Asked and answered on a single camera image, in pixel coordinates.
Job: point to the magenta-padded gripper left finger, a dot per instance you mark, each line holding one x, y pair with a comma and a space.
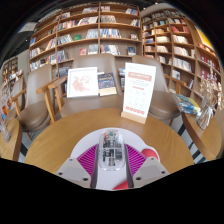
71, 168

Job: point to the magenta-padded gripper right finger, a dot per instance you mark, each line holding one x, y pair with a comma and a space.
151, 168

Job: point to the transparent computer mouse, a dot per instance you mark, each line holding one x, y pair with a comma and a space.
111, 150

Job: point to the white mouse pad red rest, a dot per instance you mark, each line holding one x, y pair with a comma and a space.
85, 141

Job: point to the taupe armchair with wooden arms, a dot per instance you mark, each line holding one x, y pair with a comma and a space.
163, 101
35, 116
93, 60

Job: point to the stack of colourful magazines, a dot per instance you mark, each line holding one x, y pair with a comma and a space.
187, 104

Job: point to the glass vase with dried flowers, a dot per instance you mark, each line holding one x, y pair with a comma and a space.
205, 116

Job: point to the white sign on wooden stand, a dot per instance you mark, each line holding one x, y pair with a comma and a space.
139, 90

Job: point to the white framed floral picture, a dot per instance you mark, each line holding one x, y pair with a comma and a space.
82, 82

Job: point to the dark blue book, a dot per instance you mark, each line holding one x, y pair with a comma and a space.
106, 83

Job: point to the small distant bookshelf unit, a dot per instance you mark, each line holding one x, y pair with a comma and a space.
10, 68

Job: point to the tall curved wooden bookshelf unit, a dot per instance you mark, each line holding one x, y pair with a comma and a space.
180, 43

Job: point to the wide wooden bookshelf unit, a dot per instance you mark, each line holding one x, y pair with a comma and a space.
83, 33

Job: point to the white hanging ceiling sign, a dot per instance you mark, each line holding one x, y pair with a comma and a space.
27, 27

